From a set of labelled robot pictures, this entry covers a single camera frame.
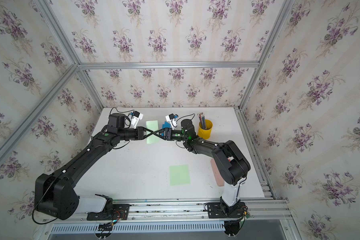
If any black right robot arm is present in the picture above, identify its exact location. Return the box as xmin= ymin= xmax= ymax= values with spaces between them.
xmin=146 ymin=119 xmax=251 ymax=208

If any yellow metal pencil bucket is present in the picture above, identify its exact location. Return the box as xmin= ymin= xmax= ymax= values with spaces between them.
xmin=198 ymin=120 xmax=213 ymax=140

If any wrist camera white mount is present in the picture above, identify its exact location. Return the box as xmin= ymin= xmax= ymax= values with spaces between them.
xmin=130 ymin=111 xmax=144 ymax=129
xmin=166 ymin=114 xmax=179 ymax=130

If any dark blue pencil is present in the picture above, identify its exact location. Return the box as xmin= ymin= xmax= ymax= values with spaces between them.
xmin=198 ymin=113 xmax=206 ymax=130

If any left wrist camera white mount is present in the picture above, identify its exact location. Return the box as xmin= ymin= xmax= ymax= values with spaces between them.
xmin=130 ymin=111 xmax=144 ymax=129

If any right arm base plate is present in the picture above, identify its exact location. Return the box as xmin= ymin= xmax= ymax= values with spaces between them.
xmin=205 ymin=202 xmax=248 ymax=219

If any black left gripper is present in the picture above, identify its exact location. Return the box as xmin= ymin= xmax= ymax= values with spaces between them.
xmin=116 ymin=126 xmax=154 ymax=142

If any aluminium rail frame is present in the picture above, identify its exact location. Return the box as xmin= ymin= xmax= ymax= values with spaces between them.
xmin=34 ymin=184 xmax=302 ymax=240

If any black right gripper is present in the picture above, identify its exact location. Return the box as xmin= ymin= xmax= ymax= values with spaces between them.
xmin=152 ymin=128 xmax=188 ymax=143

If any green paper sheet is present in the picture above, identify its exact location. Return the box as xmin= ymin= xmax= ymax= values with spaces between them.
xmin=170 ymin=165 xmax=191 ymax=186
xmin=145 ymin=120 xmax=162 ymax=145

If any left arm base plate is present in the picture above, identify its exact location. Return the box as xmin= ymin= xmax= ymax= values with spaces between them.
xmin=87 ymin=204 xmax=131 ymax=221

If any blue square paper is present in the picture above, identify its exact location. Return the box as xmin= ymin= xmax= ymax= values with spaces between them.
xmin=162 ymin=122 xmax=172 ymax=129

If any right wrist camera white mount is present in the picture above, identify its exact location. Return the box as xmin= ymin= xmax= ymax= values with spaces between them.
xmin=166 ymin=114 xmax=179 ymax=130

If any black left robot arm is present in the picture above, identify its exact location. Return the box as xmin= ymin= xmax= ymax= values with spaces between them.
xmin=34 ymin=113 xmax=164 ymax=220

